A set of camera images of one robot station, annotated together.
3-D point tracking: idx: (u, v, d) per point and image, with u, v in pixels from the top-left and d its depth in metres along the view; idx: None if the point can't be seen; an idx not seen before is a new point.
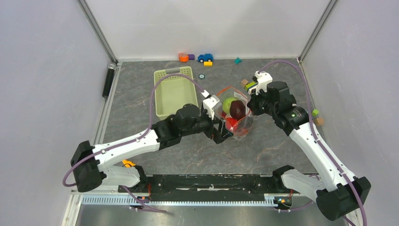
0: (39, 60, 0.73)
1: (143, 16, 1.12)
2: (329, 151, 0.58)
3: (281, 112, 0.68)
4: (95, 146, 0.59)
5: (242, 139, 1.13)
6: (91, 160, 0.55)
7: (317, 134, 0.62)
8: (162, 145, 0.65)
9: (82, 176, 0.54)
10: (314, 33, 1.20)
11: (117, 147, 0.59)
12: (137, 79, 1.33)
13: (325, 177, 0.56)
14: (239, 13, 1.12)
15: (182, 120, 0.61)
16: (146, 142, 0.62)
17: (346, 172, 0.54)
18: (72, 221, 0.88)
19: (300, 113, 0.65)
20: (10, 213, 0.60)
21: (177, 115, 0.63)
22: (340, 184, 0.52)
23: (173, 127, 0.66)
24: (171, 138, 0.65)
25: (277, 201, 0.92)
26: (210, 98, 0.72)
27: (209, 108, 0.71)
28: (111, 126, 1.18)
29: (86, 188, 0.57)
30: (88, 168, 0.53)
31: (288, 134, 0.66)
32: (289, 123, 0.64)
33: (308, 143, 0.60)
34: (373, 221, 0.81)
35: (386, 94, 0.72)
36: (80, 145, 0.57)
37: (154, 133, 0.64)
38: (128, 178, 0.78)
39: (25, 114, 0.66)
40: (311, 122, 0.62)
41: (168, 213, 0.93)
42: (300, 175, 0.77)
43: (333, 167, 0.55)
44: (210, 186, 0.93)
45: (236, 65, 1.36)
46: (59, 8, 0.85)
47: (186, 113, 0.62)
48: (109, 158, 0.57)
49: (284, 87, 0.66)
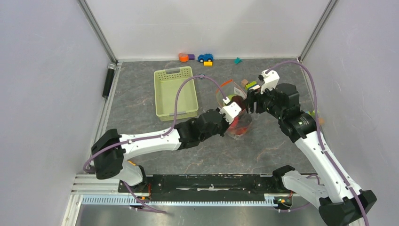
0: (39, 60, 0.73)
1: (143, 16, 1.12)
2: (335, 162, 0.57)
3: (287, 118, 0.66)
4: (122, 134, 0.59)
5: (242, 139, 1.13)
6: (117, 149, 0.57)
7: (324, 144, 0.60)
8: (181, 146, 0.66)
9: (106, 162, 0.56)
10: (314, 33, 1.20)
11: (142, 140, 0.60)
12: (137, 79, 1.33)
13: (331, 189, 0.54)
14: (239, 13, 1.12)
15: (204, 124, 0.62)
16: (169, 140, 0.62)
17: (353, 185, 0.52)
18: (71, 221, 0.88)
19: (307, 120, 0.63)
20: (10, 213, 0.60)
21: (199, 118, 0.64)
22: (346, 198, 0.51)
23: (194, 129, 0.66)
24: (191, 141, 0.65)
25: (277, 201, 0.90)
26: (231, 105, 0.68)
27: (232, 117, 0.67)
28: (111, 126, 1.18)
29: (105, 174, 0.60)
30: (114, 157, 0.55)
31: (293, 141, 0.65)
32: (295, 131, 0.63)
33: (315, 154, 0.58)
34: (373, 222, 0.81)
35: (386, 94, 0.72)
36: (108, 132, 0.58)
37: (177, 133, 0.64)
38: (136, 176, 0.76)
39: (25, 114, 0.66)
40: (319, 131, 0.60)
41: (168, 213, 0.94)
42: (300, 178, 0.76)
43: (339, 180, 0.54)
44: (210, 186, 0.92)
45: (236, 65, 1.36)
46: (59, 9, 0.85)
47: (210, 118, 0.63)
48: (134, 149, 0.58)
49: (294, 92, 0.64)
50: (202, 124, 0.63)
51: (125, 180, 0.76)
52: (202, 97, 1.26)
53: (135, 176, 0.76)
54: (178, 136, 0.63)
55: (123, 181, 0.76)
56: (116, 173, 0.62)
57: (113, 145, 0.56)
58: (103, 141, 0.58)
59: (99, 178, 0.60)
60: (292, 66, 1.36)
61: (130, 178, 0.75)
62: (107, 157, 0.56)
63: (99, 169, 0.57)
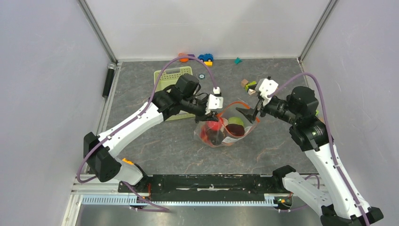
0: (39, 60, 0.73)
1: (142, 16, 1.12)
2: (347, 178, 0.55)
3: (300, 125, 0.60)
4: (99, 135, 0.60)
5: (242, 139, 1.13)
6: (101, 149, 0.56)
7: (337, 158, 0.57)
8: (164, 114, 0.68)
9: (97, 165, 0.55)
10: (314, 33, 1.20)
11: (122, 129, 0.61)
12: (137, 79, 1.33)
13: (339, 205, 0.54)
14: (239, 13, 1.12)
15: (186, 84, 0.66)
16: (148, 116, 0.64)
17: (363, 203, 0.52)
18: (72, 221, 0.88)
19: (321, 129, 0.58)
20: (10, 213, 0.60)
21: (179, 82, 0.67)
22: (354, 216, 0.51)
23: (173, 95, 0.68)
24: (171, 105, 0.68)
25: (277, 201, 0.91)
26: (215, 98, 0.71)
27: (209, 108, 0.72)
28: (111, 126, 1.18)
29: (108, 175, 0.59)
30: (100, 157, 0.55)
31: (304, 150, 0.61)
32: (307, 141, 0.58)
33: (327, 168, 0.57)
34: (372, 222, 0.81)
35: (386, 94, 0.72)
36: (85, 140, 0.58)
37: (154, 106, 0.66)
38: (135, 173, 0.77)
39: (25, 114, 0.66)
40: (332, 142, 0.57)
41: (169, 213, 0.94)
42: (302, 181, 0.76)
43: (349, 197, 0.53)
44: (210, 186, 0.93)
45: (236, 65, 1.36)
46: (59, 9, 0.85)
47: (189, 78, 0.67)
48: (117, 141, 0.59)
49: (313, 100, 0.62)
50: (182, 84, 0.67)
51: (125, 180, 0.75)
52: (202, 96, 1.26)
53: (134, 172, 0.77)
54: (156, 107, 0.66)
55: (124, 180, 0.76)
56: (118, 171, 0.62)
57: (95, 148, 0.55)
58: (86, 148, 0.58)
59: (105, 180, 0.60)
60: (292, 66, 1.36)
61: (131, 176, 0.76)
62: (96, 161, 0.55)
63: (98, 173, 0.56)
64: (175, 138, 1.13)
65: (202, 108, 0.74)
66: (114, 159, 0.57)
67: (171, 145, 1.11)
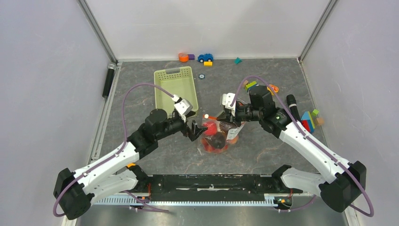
0: (39, 61, 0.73)
1: (142, 16, 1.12)
2: (319, 143, 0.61)
3: (266, 117, 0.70)
4: (75, 171, 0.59)
5: (242, 139, 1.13)
6: (75, 186, 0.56)
7: (304, 131, 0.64)
8: (141, 153, 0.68)
9: (69, 203, 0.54)
10: (314, 33, 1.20)
11: (98, 167, 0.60)
12: (137, 79, 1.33)
13: (323, 170, 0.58)
14: (239, 13, 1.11)
15: (152, 126, 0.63)
16: (125, 155, 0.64)
17: (340, 160, 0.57)
18: (71, 221, 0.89)
19: (283, 114, 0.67)
20: (10, 213, 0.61)
21: (146, 123, 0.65)
22: (338, 174, 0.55)
23: (147, 135, 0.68)
24: (147, 146, 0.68)
25: (277, 201, 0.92)
26: (180, 103, 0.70)
27: (180, 114, 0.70)
28: (112, 126, 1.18)
29: (78, 212, 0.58)
30: (74, 194, 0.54)
31: (278, 136, 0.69)
32: (275, 126, 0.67)
33: (299, 141, 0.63)
34: (372, 221, 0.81)
35: (386, 94, 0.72)
36: (59, 175, 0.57)
37: (131, 145, 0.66)
38: (123, 184, 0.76)
39: (25, 114, 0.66)
40: (295, 121, 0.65)
41: (169, 213, 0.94)
42: (299, 173, 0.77)
43: (327, 158, 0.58)
44: (210, 186, 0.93)
45: (236, 65, 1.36)
46: (59, 9, 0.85)
47: (154, 118, 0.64)
48: (92, 179, 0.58)
49: (266, 92, 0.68)
50: (148, 126, 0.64)
51: (119, 190, 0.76)
52: (201, 96, 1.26)
53: (121, 182, 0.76)
54: (133, 146, 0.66)
55: (119, 190, 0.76)
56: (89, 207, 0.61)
57: (70, 184, 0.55)
58: (59, 185, 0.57)
59: (73, 217, 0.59)
60: (292, 66, 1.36)
61: (118, 189, 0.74)
62: (67, 197, 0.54)
63: (67, 210, 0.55)
64: (174, 138, 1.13)
65: (181, 125, 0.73)
66: (85, 197, 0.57)
67: (171, 145, 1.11)
